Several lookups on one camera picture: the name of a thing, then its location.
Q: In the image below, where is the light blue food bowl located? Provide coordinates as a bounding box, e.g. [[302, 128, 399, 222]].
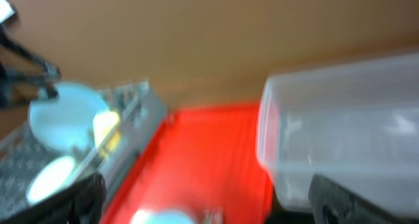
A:
[[130, 210, 196, 224]]

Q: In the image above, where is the grey plastic dishwasher rack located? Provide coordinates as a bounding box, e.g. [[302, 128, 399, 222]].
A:
[[1, 82, 168, 219]]

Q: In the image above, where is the red plastic serving tray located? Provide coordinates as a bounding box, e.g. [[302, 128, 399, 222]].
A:
[[102, 103, 272, 223]]

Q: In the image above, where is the light blue plate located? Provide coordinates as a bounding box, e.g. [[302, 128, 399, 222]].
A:
[[28, 82, 109, 154]]

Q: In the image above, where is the yellow plastic cup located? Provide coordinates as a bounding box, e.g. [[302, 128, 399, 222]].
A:
[[92, 111, 121, 159]]

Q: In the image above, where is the clear plastic bin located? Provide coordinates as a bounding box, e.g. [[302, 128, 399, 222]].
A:
[[256, 53, 418, 219]]

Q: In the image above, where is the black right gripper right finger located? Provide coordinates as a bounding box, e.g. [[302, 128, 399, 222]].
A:
[[308, 174, 418, 224]]

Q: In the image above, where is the red snack wrapper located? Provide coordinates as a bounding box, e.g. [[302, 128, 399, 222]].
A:
[[202, 209, 224, 224]]

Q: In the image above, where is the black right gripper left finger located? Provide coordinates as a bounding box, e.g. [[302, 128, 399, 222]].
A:
[[1, 173, 107, 224]]

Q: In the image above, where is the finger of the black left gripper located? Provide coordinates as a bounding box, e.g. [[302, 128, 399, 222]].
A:
[[1, 69, 59, 100], [1, 30, 61, 81]]

